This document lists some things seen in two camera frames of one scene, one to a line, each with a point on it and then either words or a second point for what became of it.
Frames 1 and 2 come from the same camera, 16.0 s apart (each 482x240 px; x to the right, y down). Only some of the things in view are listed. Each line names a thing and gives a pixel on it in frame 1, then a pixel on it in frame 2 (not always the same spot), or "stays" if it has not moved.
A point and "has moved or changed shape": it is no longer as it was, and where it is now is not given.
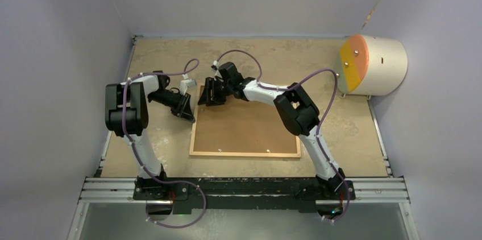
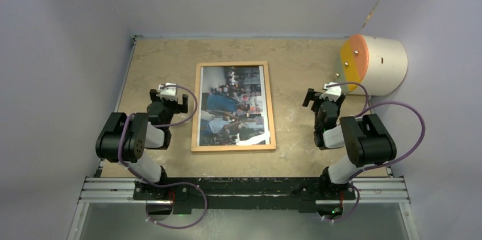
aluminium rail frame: (383, 190) stays
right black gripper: (210, 85) -> (310, 95)
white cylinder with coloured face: (371, 65) stays
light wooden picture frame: (238, 128) has moved or changed shape
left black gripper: (183, 109) -> (178, 107)
